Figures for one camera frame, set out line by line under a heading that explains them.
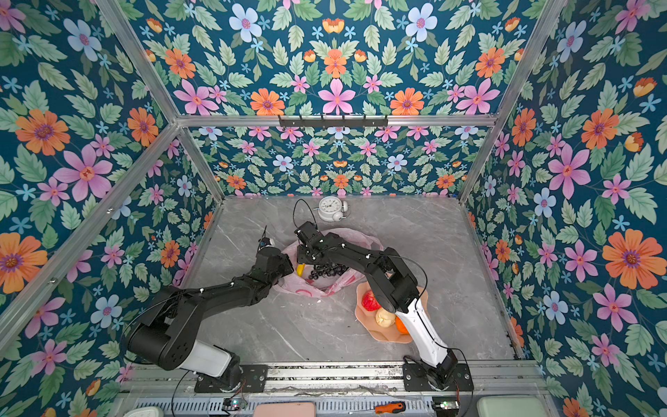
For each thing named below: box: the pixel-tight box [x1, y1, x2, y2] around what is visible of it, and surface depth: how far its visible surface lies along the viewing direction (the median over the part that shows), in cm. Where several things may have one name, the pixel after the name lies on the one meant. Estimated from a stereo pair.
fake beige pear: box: [375, 307, 397, 328], surface depth 81 cm
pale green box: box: [475, 395, 548, 417], surface depth 70 cm
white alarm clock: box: [313, 195, 349, 222], surface depth 113 cm
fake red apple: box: [361, 290, 382, 312], surface depth 83 cm
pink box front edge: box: [252, 401, 317, 417], surface depth 70 cm
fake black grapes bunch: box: [308, 262, 350, 280], surface depth 95 cm
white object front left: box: [124, 406, 165, 417], surface depth 68 cm
